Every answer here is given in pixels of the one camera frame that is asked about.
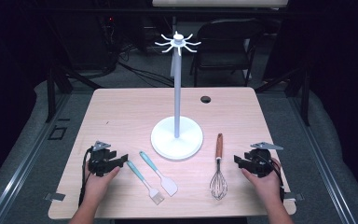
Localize grey metal table bracket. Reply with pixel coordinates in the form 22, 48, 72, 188
283, 191, 305, 202
43, 191, 66, 203

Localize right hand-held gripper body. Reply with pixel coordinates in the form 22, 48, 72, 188
243, 141, 284, 178

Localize black floor cables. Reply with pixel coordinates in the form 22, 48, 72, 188
117, 59, 175, 88

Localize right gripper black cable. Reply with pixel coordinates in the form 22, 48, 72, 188
262, 157, 285, 203

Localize person's left hand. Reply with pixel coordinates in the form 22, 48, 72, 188
82, 161, 121, 207

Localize teal handled white spatula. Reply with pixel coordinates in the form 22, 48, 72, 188
139, 150, 179, 198

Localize white utensil rack stand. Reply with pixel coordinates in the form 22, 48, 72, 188
150, 30, 204, 161

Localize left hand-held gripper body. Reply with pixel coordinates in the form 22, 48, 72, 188
88, 140, 119, 177

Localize black folding chair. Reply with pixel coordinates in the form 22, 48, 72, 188
189, 18, 266, 88

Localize wooden handled wire whisk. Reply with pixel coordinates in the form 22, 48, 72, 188
209, 133, 228, 201

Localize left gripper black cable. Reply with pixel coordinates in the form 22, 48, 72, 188
77, 147, 93, 208

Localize aluminium floor rail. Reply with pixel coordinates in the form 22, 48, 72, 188
287, 96, 357, 224
0, 92, 73, 224

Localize black metal stand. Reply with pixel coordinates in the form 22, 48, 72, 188
255, 62, 311, 127
45, 63, 103, 123

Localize person's right hand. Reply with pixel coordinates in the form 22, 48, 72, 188
241, 158, 284, 207

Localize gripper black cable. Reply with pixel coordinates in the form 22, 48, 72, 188
262, 157, 285, 203
77, 147, 93, 208

